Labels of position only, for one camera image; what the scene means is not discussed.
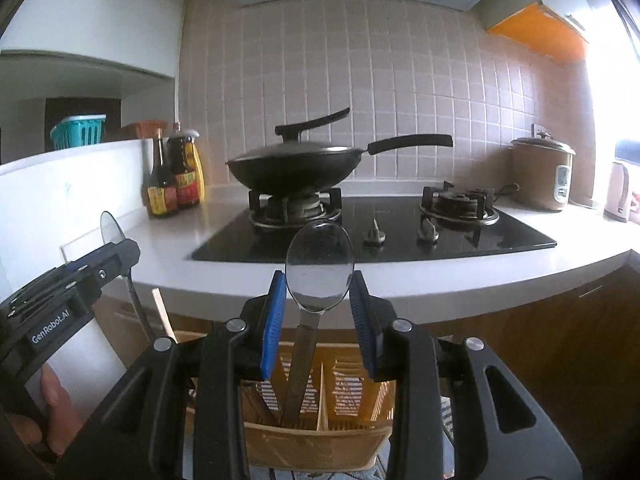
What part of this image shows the beige rice cooker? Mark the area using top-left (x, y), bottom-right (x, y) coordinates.
top-left (510, 130), bottom-right (577, 212)

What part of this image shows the white electric kettle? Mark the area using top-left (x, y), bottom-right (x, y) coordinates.
top-left (602, 157), bottom-right (633, 223)

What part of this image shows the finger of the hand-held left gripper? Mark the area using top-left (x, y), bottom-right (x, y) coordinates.
top-left (62, 246), bottom-right (113, 275)
top-left (75, 239), bottom-right (142, 307)

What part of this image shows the black wok lid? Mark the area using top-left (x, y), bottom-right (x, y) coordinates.
top-left (227, 107), bottom-right (361, 161)

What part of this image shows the large dark sauce bottle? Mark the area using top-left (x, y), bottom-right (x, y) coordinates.
top-left (167, 122), bottom-right (206, 209)

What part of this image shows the yellow plastic utensil basket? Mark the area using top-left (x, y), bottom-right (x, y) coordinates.
top-left (182, 330), bottom-right (453, 471)

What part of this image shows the white kitchen countertop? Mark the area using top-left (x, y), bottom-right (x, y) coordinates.
top-left (127, 182), bottom-right (640, 333)

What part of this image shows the wooden base cabinet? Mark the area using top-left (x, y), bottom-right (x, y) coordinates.
top-left (92, 260), bottom-right (640, 480)

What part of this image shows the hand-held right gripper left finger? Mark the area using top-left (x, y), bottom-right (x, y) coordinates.
top-left (55, 270), bottom-right (288, 480)

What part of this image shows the black glass gas stove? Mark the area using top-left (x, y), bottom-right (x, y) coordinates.
top-left (191, 180), bottom-right (558, 263)

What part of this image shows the teal plastic basket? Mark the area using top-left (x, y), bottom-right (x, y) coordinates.
top-left (50, 115), bottom-right (107, 152)

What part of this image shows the orange wall cabinet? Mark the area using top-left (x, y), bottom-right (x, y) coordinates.
top-left (472, 0), bottom-right (591, 66)

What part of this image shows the person's left hand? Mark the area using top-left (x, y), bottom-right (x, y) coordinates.
top-left (10, 363), bottom-right (86, 457)

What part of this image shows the window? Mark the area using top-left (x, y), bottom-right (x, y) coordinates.
top-left (575, 0), bottom-right (640, 161)

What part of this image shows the slim dark sauce bottle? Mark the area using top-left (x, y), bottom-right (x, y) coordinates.
top-left (146, 128), bottom-right (180, 219)

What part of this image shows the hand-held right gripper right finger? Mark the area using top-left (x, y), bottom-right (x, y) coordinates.
top-left (348, 270), bottom-right (583, 480)

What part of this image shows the black wok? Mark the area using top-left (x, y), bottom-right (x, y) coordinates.
top-left (225, 134), bottom-right (454, 196)

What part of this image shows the metal spoon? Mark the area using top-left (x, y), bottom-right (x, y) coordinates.
top-left (285, 220), bottom-right (357, 426)
top-left (100, 210), bottom-right (157, 343)

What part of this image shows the wooden chopstick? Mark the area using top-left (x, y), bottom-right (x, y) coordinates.
top-left (151, 287), bottom-right (177, 345)

